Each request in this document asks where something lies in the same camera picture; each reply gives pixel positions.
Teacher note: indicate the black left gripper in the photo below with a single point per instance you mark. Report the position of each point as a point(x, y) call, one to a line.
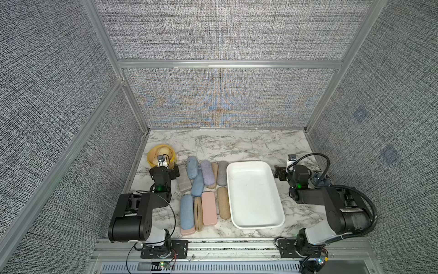
point(164, 172)

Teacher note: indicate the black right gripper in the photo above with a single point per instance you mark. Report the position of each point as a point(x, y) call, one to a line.
point(280, 172)

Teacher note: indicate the light blue case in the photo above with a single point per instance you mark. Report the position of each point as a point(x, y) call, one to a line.
point(192, 167)
point(198, 185)
point(186, 212)

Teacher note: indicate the purple fabric glasses case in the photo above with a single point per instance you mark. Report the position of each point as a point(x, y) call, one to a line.
point(208, 174)

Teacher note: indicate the tan glasses case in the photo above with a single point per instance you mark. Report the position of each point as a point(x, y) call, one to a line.
point(215, 168)
point(223, 200)
point(198, 213)

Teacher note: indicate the grey-beige rectangular glasses case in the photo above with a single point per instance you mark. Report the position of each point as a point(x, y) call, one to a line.
point(183, 180)

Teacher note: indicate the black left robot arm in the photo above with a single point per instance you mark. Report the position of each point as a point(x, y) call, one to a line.
point(132, 219)

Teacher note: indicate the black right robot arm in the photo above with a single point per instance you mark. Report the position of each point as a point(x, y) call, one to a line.
point(349, 212)

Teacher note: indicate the white plastic storage tray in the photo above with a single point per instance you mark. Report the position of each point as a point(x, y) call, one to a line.
point(254, 199)

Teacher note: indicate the pink glasses case right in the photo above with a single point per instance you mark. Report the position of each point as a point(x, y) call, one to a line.
point(209, 208)

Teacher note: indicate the pink glasses case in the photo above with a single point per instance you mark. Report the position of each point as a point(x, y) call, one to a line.
point(209, 208)
point(187, 232)

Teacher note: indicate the grey fabric glasses case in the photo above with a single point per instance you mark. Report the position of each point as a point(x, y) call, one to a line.
point(222, 173)

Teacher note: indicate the pink glasses case left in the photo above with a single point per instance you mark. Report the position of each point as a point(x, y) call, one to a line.
point(187, 232)

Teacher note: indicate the yellow bamboo steamer basket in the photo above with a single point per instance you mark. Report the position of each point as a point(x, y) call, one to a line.
point(166, 150)

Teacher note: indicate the dark blue flower bowl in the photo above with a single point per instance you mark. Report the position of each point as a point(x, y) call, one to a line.
point(319, 180)

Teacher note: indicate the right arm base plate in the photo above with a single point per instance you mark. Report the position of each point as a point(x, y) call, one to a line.
point(287, 247)

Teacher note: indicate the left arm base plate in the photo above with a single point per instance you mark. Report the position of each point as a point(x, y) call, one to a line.
point(169, 250)

